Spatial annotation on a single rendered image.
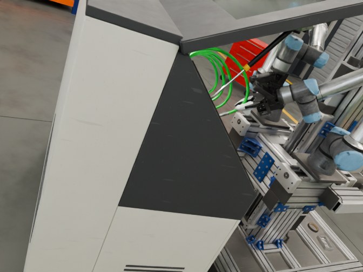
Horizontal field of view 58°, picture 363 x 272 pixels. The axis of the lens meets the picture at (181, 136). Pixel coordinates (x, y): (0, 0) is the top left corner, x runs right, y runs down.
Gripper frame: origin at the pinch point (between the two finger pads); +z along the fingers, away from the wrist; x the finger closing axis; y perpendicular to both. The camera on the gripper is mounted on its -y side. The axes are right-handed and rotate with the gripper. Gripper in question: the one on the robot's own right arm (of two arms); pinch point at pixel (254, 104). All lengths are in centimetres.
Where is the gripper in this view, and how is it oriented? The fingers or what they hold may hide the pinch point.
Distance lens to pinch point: 164.1
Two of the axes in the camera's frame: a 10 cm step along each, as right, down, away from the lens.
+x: -2.1, -5.7, 7.9
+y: 9.1, 1.9, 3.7
